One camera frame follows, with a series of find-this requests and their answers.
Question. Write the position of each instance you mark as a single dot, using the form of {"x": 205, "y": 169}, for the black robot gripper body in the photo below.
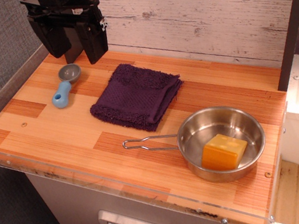
{"x": 47, "y": 15}

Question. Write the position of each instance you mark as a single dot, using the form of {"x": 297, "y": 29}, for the blue grey scoop spatula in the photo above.
{"x": 68, "y": 75}

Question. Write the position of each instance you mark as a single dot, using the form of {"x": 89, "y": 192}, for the clear acrylic edge guard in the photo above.
{"x": 173, "y": 177}

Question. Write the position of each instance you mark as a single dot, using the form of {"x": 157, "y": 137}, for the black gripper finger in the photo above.
{"x": 53, "y": 37}
{"x": 93, "y": 39}

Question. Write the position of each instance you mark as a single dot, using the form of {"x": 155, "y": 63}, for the yellow toy cheese block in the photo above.
{"x": 223, "y": 153}

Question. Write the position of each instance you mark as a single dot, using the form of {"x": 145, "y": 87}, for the silver toy fridge cabinet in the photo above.
{"x": 72, "y": 204}

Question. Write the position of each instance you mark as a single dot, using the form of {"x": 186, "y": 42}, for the steel pot with handle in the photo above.
{"x": 205, "y": 124}

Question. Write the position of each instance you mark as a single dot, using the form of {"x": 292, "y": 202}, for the purple folded towel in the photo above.
{"x": 136, "y": 97}

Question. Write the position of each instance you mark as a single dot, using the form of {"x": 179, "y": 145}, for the dark vertical post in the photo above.
{"x": 290, "y": 46}

